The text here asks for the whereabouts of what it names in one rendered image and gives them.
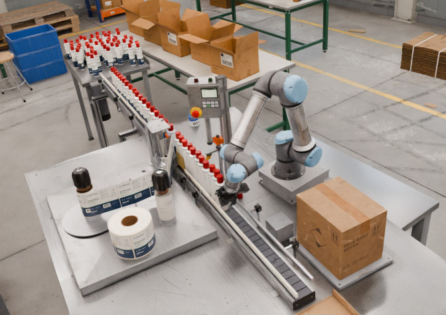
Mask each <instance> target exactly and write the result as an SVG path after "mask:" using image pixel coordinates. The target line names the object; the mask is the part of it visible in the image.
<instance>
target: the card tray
mask: <svg viewBox="0 0 446 315"><path fill-rule="evenodd" d="M295 315H360V314H359V313H358V312H357V311H356V310H355V309H354V308H353V307H352V306H351V305H350V304H349V303H348V302H347V301H346V300H345V299H344V298H343V297H342V296H341V295H340V294H339V293H338V292H337V291H336V290H335V289H334V288H333V294H332V295H330V296H329V297H327V298H325V299H323V300H321V301H320V302H318V303H316V304H314V305H312V306H310V307H308V308H306V309H304V310H303V311H301V312H299V313H297V314H295Z"/></svg>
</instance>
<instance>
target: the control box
mask: <svg viewBox="0 0 446 315"><path fill-rule="evenodd" d="M195 78H198V81H199V83H197V84H195V83H194V79H195ZM208 78H212V80H213V82H212V83H208ZM201 88H217V90H218V98H202V97H201V90H200V89H201ZM186 90H187V96H188V104H189V109H190V118H191V119H196V118H195V117H193V116H192V112H193V111H198V112H199V116H198V117H197V118H222V108H221V102H220V88H219V85H218V82H215V77H214V76H209V77H190V78H189V79H188V82H187V83H186ZM218 100H219V104H220V107H214V108H202V101H218Z"/></svg>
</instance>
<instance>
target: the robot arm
mask: <svg viewBox="0 0 446 315"><path fill-rule="evenodd" d="M307 92H308V85H307V82H306V81H305V80H304V79H303V78H301V77H299V76H297V75H293V74H289V73H286V72H282V71H280V70H271V71H268V72H266V73H265V74H264V75H263V76H262V77H261V78H260V79H259V80H258V81H257V82H256V84H255V86H254V88H253V90H252V93H253V94H252V97H251V99H250V101H249V103H248V105H247V107H246V109H245V111H244V114H243V116H242V118H241V120H240V122H239V123H238V126H237V128H236V130H235V132H234V134H233V136H232V138H231V141H230V143H229V145H224V146H223V147H222V148H221V149H220V156H221V158H223V159H224V160H225V161H226V162H229V163H231V164H232V166H230V168H229V169H228V171H227V175H226V178H225V181H224V185H223V186H221V187H220V188H219V189H217V190H216V192H217V193H216V192H215V195H217V196H218V199H219V200H218V202H219V203H220V205H221V208H224V207H226V206H233V205H235V204H236V202H237V201H236V200H237V195H236V194H242V193H247V192H248V191H249V190H250V189H249V187H248V185H247V184H246V183H242V181H244V180H245V179H246V178H247V177H249V176H250V175H251V174H253V173H254V172H255V171H257V170H259V168H261V167H262V166H263V158H262V157H261V155H260V154H259V153H252V154H251V155H249V154H247V153H245V152H243V150H244V148H245V146H246V144H247V142H248V139H249V138H250V135H251V134H252V131H253V130H254V127H255V126H256V123H257V121H258V119H259V117H260V115H261V113H262V111H263V109H264V107H265V104H266V102H267V101H268V100H270V99H271V97H272V95H274V96H277V97H278V98H279V101H280V104H281V106H282V107H284V108H285V110H286V114H287V118H288V120H289V125H290V128H291V131H282V132H280V133H278V134H277V135H276V136H275V151H276V162H275V165H274V172H275V173H276V175H278V176H280V177H284V178H291V177H294V176H297V175H298V174H300V173H301V171H302V165H301V164H303V165H304V166H308V167H309V168H311V167H314V166H315V165H317V164H318V162H319V161H320V159H321V157H322V154H323V150H322V148H320V146H317V145H316V142H315V139H314V138H313V137H312V136H311V134H310V130H309V126H308V123H307V117H306V114H305V109H304V106H303V102H304V101H305V98H306V97H307Z"/></svg>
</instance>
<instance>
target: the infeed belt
mask: <svg viewBox="0 0 446 315"><path fill-rule="evenodd" d="M178 167H179V168H180V170H181V171H182V172H183V173H184V174H185V172H184V170H183V169H182V168H181V166H180V165H178ZM185 176H186V177H188V176H187V175H186V174H185ZM189 180H190V181H191V182H192V183H193V184H194V182H193V181H192V180H191V179H189ZM194 186H195V187H196V188H197V189H198V191H200V190H199V188H198V187H197V186H196V185H195V184H194ZM201 194H202V195H203V196H204V197H205V198H206V199H207V200H208V202H209V203H210V204H211V205H212V207H213V208H214V209H215V210H216V211H217V212H218V213H219V214H220V215H221V216H222V218H223V219H224V220H225V221H226V223H227V224H228V225H229V226H230V227H231V228H232V229H233V230H234V231H235V232H236V234H237V235H238V236H239V237H240V239H241V240H242V241H243V242H244V243H245V244H246V245H247V246H248V247H249V248H250V250H251V251H252V252H253V253H254V255H255V256H256V257H257V258H258V259H259V260H260V261H261V262H262V263H263V265H264V266H265V267H266V268H267V269H268V271H269V272H270V273H271V274H272V275H273V276H274V277H275V278H276V279H277V281H278V282H279V283H280V284H281V285H282V287H283V288H284V289H285V290H286V291H287V292H288V293H289V294H290V295H291V296H292V298H293V299H294V300H295V301H298V300H300V299H302V298H304V297H306V296H307V295H309V294H311V293H313V291H312V290H311V289H310V288H309V287H308V286H307V285H306V284H305V283H304V282H303V281H302V280H301V279H300V278H299V277H298V276H297V275H296V274H295V273H294V272H293V270H292V269H291V268H290V267H289V266H288V265H287V264H286V263H285V262H284V261H283V259H282V258H281V257H280V256H279V255H278V254H277V253H276V252H275V251H274V250H273V249H272V248H271V247H270V246H269V245H268V244H267V243H266V242H265V241H264V240H263V238H262V237H261V236H260V235H259V234H258V233H257V232H256V231H255V230H254V229H253V227H252V226H251V225H250V224H249V223H248V222H247V221H246V220H245V219H244V218H243V217H242V216H241V215H240V214H239V213H238V212H237V211H236V210H235V209H234V208H233V206H228V210H227V211H225V213H226V214H227V215H228V217H229V218H230V219H231V220H232V221H233V222H234V223H235V224H236V225H237V226H238V227H239V229H240V230H241V231H242V232H243V233H244V234H245V236H246V237H247V238H248V239H249V240H250V241H251V242H252V243H253V244H254V245H255V246H256V248H257V249H258V250H259V251H260V252H261V253H262V255H263V256H264V257H265V258H266V259H267V260H268V261H269V262H270V263H271V264H272V265H273V267H274V268H275V269H276V270H277V271H278V272H279V274H280V275H281V276H282V277H283V278H284V279H285V280H286V281H287V282H288V283H289V284H290V285H291V287H292V288H293V289H294V290H295V291H296V292H297V294H298V298H295V297H294V296H293V295H292V294H291V293H290V292H289V290H288V289H287V288H286V287H285V286H284V285H283V283H282V282H281V281H280V280H279V279H278V278H277V277H276V276H275V275H274V273H273V272H272V271H271V270H270V269H269V267H268V266H267V265H266V264H265V263H264V262H263V261H262V260H261V259H260V258H259V256H258V255H257V254H256V253H255V252H254V250H253V249H252V248H251V247H250V246H249V245H248V244H247V243H246V242H245V241H244V239H243V238H242V237H241V236H240V235H239V233H238V232H237V231H236V230H235V229H234V228H233V227H232V226H231V225H230V224H229V222H228V221H227V220H226V219H225V218H224V216H223V215H222V214H221V213H220V212H219V211H218V210H217V209H216V208H215V207H214V205H213V204H212V203H211V202H210V201H209V199H208V198H207V197H206V196H205V195H204V194H203V193H201Z"/></svg>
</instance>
